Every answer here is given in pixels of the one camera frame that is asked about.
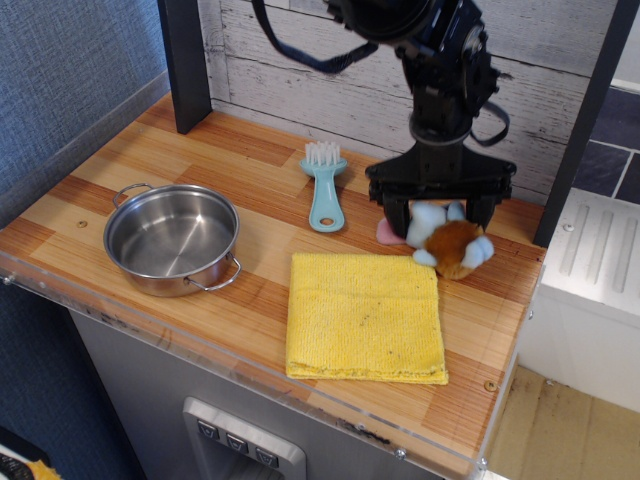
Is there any white ridged side counter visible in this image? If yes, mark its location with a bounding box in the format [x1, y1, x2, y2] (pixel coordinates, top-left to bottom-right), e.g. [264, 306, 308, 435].
[518, 189, 639, 410]

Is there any blue and brown plush toy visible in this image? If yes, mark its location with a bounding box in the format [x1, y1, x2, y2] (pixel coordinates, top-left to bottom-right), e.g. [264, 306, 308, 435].
[376, 201, 494, 280]

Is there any stainless steel pot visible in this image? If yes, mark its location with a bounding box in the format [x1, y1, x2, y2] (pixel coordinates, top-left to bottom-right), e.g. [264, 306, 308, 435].
[103, 183, 243, 297]

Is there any yellow black object corner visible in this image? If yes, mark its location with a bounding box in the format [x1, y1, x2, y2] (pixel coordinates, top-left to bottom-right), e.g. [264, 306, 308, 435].
[1, 445, 62, 480]

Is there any clear acrylic edge guard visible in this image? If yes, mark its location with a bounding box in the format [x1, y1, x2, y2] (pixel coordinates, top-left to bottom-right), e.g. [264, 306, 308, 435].
[1, 239, 546, 479]

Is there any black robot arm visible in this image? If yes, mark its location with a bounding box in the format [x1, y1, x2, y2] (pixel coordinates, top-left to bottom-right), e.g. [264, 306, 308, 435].
[327, 1, 517, 237]

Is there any black left shelf post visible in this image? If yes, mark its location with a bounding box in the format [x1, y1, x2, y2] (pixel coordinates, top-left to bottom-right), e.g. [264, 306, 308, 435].
[157, 0, 212, 134]

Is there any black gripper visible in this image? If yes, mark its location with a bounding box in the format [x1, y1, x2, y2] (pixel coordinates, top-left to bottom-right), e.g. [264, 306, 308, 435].
[365, 142, 517, 239]

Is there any light blue dish brush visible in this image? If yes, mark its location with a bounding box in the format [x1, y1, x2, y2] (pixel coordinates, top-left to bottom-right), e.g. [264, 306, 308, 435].
[299, 141, 348, 233]

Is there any silver dispenser button panel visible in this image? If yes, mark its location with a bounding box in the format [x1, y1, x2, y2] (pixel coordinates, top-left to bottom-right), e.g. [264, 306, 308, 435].
[183, 397, 307, 479]

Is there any yellow folded towel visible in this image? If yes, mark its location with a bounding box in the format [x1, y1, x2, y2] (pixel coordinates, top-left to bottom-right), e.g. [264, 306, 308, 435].
[286, 253, 449, 385]

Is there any black right shelf post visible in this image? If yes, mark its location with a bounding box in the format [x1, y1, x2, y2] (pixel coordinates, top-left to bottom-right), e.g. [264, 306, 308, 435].
[533, 0, 639, 248]

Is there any grey toy fridge cabinet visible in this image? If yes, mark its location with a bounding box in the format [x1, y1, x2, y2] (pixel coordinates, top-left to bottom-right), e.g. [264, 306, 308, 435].
[72, 312, 479, 479]

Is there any black shelf post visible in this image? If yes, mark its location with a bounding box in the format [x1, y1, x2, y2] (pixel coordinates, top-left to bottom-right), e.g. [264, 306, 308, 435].
[157, 0, 212, 134]
[533, 0, 639, 248]

